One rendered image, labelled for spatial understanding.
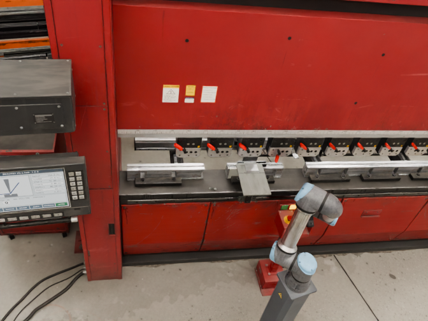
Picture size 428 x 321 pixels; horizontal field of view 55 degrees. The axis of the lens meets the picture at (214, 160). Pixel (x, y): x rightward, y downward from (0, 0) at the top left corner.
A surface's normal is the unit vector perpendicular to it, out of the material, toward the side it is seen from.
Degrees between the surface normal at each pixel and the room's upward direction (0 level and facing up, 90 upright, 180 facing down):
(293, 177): 0
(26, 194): 90
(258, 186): 0
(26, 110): 90
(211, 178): 0
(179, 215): 90
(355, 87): 90
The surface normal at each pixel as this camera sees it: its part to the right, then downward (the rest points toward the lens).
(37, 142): 0.13, -0.70
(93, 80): 0.15, 0.71
